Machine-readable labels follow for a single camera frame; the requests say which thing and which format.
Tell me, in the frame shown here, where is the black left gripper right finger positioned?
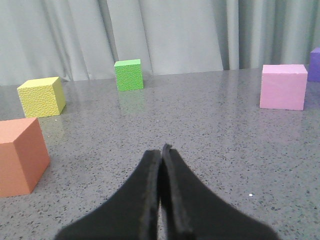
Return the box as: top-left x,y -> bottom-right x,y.
159,144 -> 279,240

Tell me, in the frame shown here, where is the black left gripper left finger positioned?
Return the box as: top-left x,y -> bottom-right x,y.
55,150 -> 161,240

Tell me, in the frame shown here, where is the orange foam cube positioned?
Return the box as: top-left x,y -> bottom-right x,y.
0,117 -> 50,198

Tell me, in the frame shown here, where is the green foam cube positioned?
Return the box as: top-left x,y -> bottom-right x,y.
114,59 -> 144,92

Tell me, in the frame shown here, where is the yellow foam cube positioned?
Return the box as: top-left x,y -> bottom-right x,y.
17,76 -> 66,118

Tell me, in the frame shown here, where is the pink foam cube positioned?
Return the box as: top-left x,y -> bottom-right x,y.
259,64 -> 308,111

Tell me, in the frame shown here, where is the purple foam cube back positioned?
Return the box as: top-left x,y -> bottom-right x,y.
307,47 -> 320,83

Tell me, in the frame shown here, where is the grey curtain backdrop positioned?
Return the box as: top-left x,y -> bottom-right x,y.
0,0 -> 320,86

